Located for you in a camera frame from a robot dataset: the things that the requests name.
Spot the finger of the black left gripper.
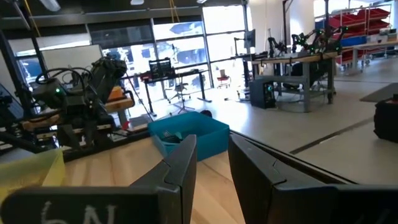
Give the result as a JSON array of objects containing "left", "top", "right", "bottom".
[
  {"left": 57, "top": 124, "right": 78, "bottom": 150},
  {"left": 83, "top": 121, "right": 105, "bottom": 147}
]

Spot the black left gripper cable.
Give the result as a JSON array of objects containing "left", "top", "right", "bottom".
[{"left": 35, "top": 67, "right": 94, "bottom": 94}]

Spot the white board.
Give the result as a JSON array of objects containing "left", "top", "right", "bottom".
[{"left": 41, "top": 44, "right": 104, "bottom": 74}]

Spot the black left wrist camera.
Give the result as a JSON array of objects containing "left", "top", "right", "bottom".
[{"left": 32, "top": 77, "right": 68, "bottom": 109}]

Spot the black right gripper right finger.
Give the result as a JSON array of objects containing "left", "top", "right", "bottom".
[{"left": 228, "top": 134, "right": 340, "bottom": 224}]

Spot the yellow plastic bin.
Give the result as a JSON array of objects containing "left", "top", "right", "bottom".
[{"left": 0, "top": 148, "right": 66, "bottom": 203}]

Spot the black office chair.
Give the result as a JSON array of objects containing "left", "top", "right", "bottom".
[{"left": 169, "top": 81, "right": 196, "bottom": 114}]

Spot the black computer tower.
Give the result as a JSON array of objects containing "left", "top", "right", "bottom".
[{"left": 248, "top": 77, "right": 277, "bottom": 110}]

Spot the wooden top workbench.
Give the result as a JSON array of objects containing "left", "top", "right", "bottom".
[{"left": 251, "top": 51, "right": 338, "bottom": 113}]

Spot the dark floor mat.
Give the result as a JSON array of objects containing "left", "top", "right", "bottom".
[{"left": 359, "top": 82, "right": 398, "bottom": 103}]

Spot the black case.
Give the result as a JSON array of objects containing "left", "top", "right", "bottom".
[{"left": 373, "top": 94, "right": 398, "bottom": 144}]

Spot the red chair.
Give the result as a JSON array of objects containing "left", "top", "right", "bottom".
[{"left": 216, "top": 68, "right": 233, "bottom": 90}]

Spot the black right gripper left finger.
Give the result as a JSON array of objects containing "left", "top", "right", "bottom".
[{"left": 130, "top": 134, "right": 198, "bottom": 224}]

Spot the black standing desk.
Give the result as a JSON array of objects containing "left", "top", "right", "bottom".
[{"left": 141, "top": 68, "right": 213, "bottom": 116}]

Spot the shelf with red bins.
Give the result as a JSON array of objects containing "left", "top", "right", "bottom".
[{"left": 313, "top": 6, "right": 393, "bottom": 66}]

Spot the blue plastic bin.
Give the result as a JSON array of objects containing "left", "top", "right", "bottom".
[{"left": 147, "top": 111, "right": 231, "bottom": 162}]

